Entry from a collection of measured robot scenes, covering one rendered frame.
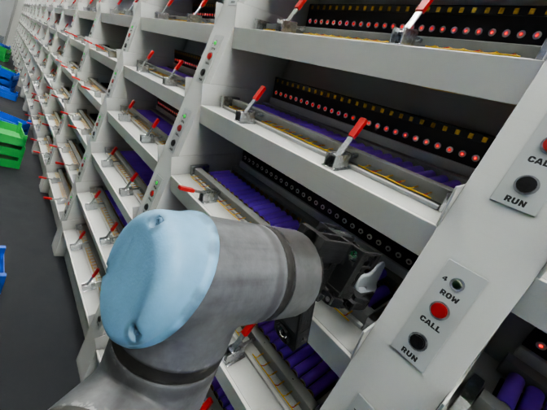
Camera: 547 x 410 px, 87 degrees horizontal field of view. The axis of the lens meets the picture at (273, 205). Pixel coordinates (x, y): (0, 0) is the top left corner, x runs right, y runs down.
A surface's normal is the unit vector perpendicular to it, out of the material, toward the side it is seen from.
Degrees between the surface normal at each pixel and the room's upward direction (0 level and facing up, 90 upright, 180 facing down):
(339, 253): 90
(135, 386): 87
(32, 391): 0
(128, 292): 86
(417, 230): 111
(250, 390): 21
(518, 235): 90
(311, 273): 57
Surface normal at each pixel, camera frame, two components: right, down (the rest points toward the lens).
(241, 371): 0.18, -0.88
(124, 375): -0.36, 0.00
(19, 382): 0.45, -0.87
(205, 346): 0.52, 0.36
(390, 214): -0.77, 0.15
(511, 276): -0.65, -0.18
